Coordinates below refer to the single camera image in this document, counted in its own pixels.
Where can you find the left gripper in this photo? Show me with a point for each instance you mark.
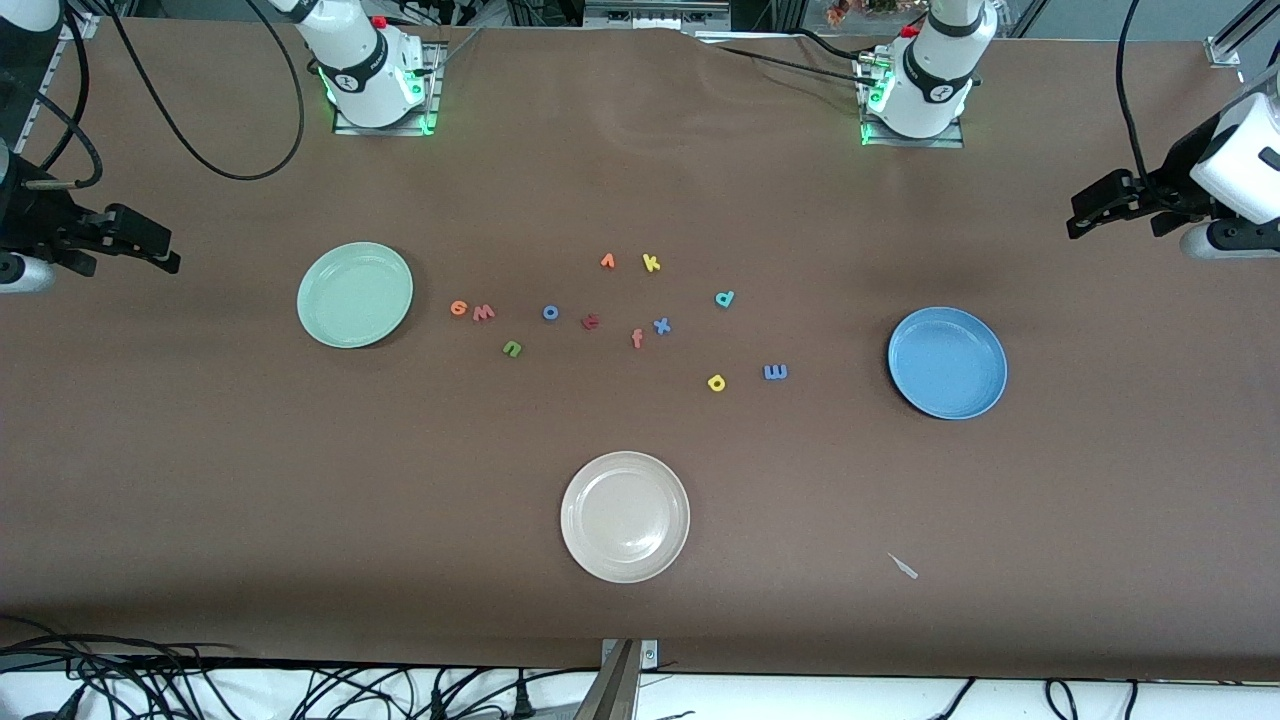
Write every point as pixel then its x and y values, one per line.
pixel 1176 179

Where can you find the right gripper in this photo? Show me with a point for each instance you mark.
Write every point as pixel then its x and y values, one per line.
pixel 30 218

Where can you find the pink foam letter w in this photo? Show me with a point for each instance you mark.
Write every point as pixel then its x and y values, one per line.
pixel 484 313

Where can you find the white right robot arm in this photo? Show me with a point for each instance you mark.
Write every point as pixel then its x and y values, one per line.
pixel 360 70

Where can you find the blue plate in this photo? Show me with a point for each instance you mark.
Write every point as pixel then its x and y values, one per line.
pixel 947 362

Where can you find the brown table cover sheet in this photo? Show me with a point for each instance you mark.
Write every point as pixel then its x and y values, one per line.
pixel 200 480

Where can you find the light green plate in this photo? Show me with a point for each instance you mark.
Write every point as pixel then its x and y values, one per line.
pixel 355 295

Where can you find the small orange object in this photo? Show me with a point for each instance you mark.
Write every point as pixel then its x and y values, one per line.
pixel 838 12

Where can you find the white tape scrap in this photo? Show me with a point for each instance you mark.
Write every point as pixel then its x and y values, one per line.
pixel 903 566

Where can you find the beige plate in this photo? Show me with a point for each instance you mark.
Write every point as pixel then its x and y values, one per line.
pixel 625 517

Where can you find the grey metal beam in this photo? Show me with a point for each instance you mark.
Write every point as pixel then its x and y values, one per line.
pixel 610 695

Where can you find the aluminium frame profile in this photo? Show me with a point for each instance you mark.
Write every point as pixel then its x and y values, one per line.
pixel 80 25
pixel 1235 40

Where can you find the aluminium frame rail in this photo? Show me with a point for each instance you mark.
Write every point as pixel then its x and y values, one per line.
pixel 655 12

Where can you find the silver metal bracket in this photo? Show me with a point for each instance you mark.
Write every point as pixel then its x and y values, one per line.
pixel 648 652

